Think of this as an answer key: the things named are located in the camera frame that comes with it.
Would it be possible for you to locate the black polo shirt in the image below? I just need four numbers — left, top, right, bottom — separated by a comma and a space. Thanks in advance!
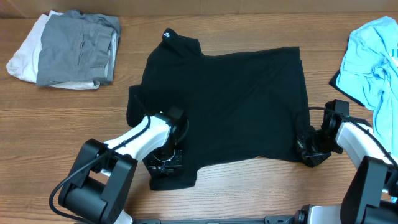
126, 29, 310, 191

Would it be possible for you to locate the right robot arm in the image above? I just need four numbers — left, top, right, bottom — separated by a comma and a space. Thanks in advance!
288, 100, 397, 224

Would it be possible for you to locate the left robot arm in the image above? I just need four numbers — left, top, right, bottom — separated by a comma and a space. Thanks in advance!
52, 107, 189, 223

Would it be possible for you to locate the light blue shirt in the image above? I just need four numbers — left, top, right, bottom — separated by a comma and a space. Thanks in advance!
330, 16, 397, 159

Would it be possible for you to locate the grey folded garment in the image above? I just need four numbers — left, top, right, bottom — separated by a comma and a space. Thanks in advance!
36, 10, 121, 86

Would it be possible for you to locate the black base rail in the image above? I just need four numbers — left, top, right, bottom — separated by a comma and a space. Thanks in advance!
133, 215, 294, 224

